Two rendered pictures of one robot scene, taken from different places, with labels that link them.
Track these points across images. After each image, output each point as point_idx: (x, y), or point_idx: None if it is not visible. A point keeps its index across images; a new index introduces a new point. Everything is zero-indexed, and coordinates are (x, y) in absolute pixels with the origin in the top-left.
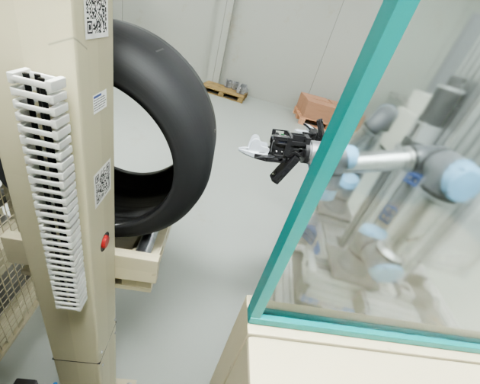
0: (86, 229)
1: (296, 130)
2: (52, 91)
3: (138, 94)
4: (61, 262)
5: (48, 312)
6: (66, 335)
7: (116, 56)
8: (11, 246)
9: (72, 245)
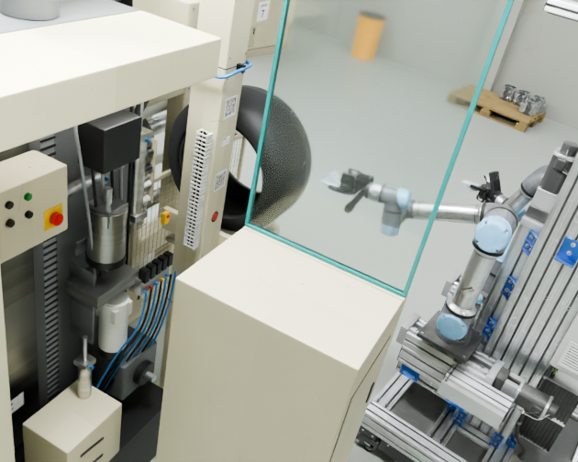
0: (206, 201)
1: (463, 181)
2: (207, 138)
3: (249, 137)
4: (193, 214)
5: (176, 254)
6: None
7: (241, 116)
8: None
9: (199, 204)
